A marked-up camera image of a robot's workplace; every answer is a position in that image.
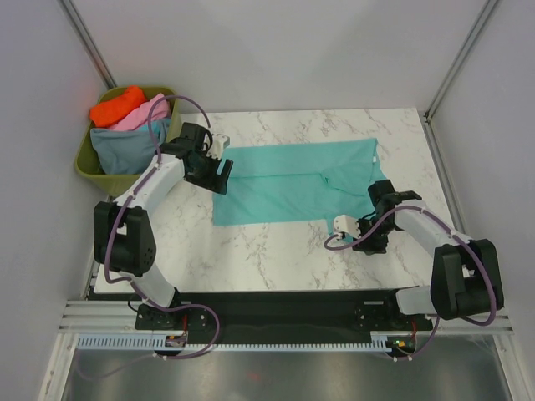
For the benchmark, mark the white slotted cable duct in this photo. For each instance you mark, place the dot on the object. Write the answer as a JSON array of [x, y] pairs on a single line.
[[158, 341]]

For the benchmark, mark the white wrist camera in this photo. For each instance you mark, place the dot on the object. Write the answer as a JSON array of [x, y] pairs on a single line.
[[347, 226], [217, 144]]

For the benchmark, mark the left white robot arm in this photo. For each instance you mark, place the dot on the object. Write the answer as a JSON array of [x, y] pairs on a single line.
[[124, 243]]

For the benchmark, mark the teal t shirt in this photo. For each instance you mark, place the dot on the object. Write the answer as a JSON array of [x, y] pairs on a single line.
[[298, 182]]

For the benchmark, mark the aluminium extrusion rail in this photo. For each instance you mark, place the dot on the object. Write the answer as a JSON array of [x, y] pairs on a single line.
[[83, 317]]

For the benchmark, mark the orange t shirt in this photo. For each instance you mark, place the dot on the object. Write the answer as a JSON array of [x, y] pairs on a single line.
[[112, 111]]

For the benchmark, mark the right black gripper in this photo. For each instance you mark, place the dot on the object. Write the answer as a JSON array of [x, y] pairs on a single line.
[[372, 247]]

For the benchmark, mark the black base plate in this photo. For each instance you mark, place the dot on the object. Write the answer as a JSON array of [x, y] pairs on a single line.
[[293, 317]]

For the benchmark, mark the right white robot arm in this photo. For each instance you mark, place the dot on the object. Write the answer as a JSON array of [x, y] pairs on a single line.
[[465, 276]]

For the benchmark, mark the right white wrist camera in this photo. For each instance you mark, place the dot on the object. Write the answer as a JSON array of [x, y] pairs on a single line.
[[347, 226]]

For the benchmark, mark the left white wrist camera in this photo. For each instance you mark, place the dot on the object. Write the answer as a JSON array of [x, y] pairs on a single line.
[[217, 144]]

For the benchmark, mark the pink t shirt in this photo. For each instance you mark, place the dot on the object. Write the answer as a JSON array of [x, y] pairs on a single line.
[[154, 109]]

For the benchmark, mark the light blue t shirt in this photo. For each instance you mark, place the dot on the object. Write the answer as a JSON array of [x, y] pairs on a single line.
[[157, 129]]

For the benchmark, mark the grey blue t shirt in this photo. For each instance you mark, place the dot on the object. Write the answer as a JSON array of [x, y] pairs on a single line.
[[123, 152]]

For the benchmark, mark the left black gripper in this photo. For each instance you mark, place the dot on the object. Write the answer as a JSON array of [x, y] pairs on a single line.
[[214, 182]]

